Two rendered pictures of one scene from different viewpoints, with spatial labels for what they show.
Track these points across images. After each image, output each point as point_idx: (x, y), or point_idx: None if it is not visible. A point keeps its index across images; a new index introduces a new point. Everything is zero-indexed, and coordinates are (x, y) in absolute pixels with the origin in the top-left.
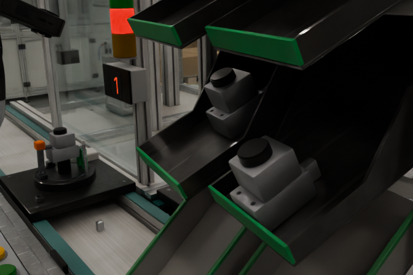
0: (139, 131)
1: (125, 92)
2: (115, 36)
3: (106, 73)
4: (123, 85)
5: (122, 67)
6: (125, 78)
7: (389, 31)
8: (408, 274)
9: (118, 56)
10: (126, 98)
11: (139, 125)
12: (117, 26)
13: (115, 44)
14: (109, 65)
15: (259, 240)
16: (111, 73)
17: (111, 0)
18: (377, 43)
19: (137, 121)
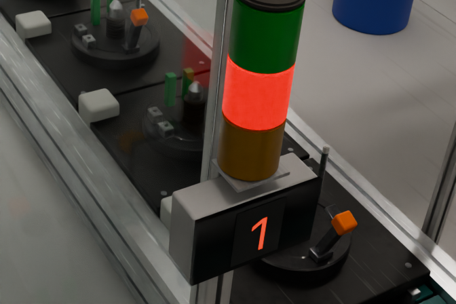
0: (229, 287)
1: (296, 228)
2: (280, 130)
3: (214, 235)
4: (293, 216)
5: (274, 186)
6: (305, 199)
7: None
8: (380, 157)
9: (276, 168)
10: (298, 236)
11: (232, 275)
12: (288, 103)
13: (276, 148)
14: (229, 210)
15: None
16: (242, 222)
17: (290, 51)
18: None
19: (224, 273)
